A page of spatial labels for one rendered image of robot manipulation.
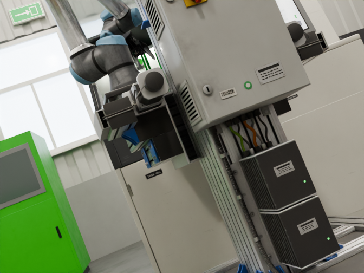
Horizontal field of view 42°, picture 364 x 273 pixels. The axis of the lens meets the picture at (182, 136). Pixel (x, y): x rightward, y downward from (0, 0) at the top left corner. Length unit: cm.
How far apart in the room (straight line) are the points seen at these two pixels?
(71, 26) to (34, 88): 470
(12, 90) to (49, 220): 228
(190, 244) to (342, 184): 80
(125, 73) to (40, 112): 479
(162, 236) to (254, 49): 121
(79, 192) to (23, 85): 161
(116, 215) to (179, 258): 415
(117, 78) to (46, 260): 343
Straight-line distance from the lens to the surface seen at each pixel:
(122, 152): 235
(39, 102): 665
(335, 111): 251
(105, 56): 192
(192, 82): 137
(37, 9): 699
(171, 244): 237
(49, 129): 657
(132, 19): 216
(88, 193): 647
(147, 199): 235
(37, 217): 507
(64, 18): 203
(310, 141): 246
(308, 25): 286
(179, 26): 140
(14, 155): 512
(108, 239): 649
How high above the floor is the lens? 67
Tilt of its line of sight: 4 degrees up
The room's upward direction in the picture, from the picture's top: 22 degrees counter-clockwise
